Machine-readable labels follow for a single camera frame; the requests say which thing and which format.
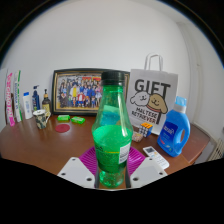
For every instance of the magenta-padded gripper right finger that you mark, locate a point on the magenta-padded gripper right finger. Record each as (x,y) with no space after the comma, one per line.
(146,172)

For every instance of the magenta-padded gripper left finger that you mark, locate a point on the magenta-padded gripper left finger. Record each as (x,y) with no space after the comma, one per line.
(76,172)

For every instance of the green plastic drink bottle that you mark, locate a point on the green plastic drink bottle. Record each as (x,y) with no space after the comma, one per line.
(112,140)

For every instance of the white remote control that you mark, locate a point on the white remote control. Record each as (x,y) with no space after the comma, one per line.
(156,157)

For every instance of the small patterned snack pack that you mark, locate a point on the small patterned snack pack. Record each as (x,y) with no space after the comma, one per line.
(137,137)

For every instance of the colourful puzzle cube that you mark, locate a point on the colourful puzzle cube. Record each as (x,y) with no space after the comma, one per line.
(145,129)

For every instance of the flat round red coaster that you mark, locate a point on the flat round red coaster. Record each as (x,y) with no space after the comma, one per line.
(62,128)

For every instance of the blue detergent bottle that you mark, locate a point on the blue detergent bottle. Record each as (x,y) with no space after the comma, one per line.
(173,133)

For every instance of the patterned ceramic mug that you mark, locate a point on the patterned ceramic mug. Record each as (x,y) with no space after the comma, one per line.
(41,119)

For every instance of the brown pump bottle yellow label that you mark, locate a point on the brown pump bottle yellow label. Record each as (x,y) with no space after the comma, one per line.
(46,105)

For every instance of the white radiator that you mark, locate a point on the white radiator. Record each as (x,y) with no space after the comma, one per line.
(217,150)

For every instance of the white paper gift bag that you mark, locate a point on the white paper gift bag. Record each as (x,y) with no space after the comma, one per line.
(153,96)

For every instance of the framed group photo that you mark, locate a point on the framed group photo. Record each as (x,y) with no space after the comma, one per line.
(76,91)

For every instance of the dark blue pump bottle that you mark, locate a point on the dark blue pump bottle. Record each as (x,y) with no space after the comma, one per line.
(36,101)

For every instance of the white bottle with blue cap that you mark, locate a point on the white bottle with blue cap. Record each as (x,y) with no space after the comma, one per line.
(27,106)

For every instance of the long white green box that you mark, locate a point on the long white green box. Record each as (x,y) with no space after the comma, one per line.
(17,96)

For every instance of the long pink box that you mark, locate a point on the long pink box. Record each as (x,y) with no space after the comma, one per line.
(10,100)

